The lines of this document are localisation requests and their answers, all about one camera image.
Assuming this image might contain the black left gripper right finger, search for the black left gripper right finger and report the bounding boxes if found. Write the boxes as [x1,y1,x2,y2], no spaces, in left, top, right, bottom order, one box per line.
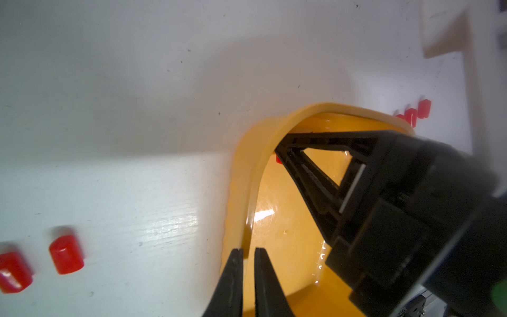
[254,248,294,317]

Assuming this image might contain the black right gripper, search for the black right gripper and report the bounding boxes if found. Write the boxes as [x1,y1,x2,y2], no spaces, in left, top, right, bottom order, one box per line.
[275,131,506,316]

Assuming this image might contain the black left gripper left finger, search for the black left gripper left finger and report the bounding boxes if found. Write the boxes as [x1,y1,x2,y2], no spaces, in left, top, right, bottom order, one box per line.
[203,249,244,317]

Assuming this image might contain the yellow plastic storage tray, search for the yellow plastic storage tray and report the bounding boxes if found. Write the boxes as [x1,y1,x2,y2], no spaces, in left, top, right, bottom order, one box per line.
[222,102,413,316]

